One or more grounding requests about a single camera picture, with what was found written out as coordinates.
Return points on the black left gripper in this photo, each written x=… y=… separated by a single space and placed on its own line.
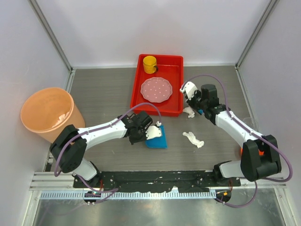
x=133 y=141

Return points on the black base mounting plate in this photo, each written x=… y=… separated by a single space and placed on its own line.
x=187 y=181

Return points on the white slotted cable duct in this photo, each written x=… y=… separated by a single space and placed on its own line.
x=87 y=195

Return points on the red plastic tray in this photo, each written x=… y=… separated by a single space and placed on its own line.
x=170 y=68

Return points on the orange bowl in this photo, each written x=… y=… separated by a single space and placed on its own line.
x=251 y=151

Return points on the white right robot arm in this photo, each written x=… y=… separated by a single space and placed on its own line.
x=259 y=159

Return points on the orange plastic waste bucket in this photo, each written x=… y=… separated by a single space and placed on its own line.
x=41 y=111

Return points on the white paper scrap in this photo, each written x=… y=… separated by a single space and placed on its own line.
x=192 y=138
x=61 y=119
x=189 y=111

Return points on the pink dotted plate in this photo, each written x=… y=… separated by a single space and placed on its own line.
x=156 y=90

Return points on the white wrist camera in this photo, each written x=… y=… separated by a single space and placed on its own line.
x=188 y=89
x=154 y=131

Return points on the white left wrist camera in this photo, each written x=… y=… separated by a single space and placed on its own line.
x=154 y=131

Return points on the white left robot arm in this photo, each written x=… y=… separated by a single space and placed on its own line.
x=69 y=147

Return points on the blue plastic dustpan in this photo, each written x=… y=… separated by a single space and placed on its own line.
x=159 y=142

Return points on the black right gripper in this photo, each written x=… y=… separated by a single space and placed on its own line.
x=197 y=92

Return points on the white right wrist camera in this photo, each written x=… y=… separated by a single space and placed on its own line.
x=188 y=89

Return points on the clear plastic cup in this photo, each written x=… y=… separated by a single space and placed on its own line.
x=251 y=122

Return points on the yellow mug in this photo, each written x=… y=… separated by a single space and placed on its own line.
x=150 y=64

